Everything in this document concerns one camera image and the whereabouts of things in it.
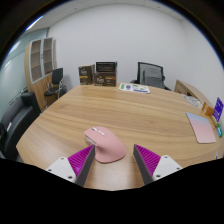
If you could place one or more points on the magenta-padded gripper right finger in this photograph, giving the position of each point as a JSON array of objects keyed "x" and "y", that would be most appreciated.
[{"x": 150, "y": 160}]

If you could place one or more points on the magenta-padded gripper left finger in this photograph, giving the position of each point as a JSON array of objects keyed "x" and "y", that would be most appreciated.
[{"x": 79, "y": 160}]

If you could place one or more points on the pink computer mouse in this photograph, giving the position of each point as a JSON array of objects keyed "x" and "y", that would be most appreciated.
[{"x": 107, "y": 146}]

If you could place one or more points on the pink blue gradient mouse pad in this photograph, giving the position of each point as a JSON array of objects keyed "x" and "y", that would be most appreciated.
[{"x": 201, "y": 127}]

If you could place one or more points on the black leather sofa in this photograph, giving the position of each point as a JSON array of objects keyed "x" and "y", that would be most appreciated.
[{"x": 16, "y": 123}]

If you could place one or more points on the white printed sheet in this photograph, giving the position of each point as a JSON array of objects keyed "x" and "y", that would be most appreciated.
[{"x": 134, "y": 88}]

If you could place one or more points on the blue packet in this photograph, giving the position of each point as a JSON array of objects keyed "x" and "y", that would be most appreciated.
[{"x": 219, "y": 130}]

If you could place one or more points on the orange cardboard box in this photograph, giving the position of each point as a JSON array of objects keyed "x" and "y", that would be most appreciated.
[{"x": 207, "y": 110}]

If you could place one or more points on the wooden side desk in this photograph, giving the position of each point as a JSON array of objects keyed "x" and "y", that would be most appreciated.
[{"x": 188, "y": 89}]

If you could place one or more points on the grey backpack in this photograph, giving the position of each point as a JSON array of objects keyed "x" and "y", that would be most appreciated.
[{"x": 153, "y": 78}]

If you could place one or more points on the wide brown printed carton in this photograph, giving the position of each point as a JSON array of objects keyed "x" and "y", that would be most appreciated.
[{"x": 105, "y": 80}]

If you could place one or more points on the purple pouch package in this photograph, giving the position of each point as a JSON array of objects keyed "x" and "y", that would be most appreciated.
[{"x": 218, "y": 109}]

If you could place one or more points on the black visitor chair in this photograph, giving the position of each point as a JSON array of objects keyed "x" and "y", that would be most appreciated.
[{"x": 57, "y": 76}]

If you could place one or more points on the black mesh office chair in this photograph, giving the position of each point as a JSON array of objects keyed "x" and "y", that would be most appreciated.
[{"x": 140, "y": 68}]

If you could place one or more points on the black open carton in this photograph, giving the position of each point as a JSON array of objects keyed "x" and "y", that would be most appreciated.
[{"x": 106, "y": 66}]

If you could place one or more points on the wooden shelf cabinet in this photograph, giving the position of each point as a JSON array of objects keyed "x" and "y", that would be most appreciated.
[{"x": 36, "y": 65}]

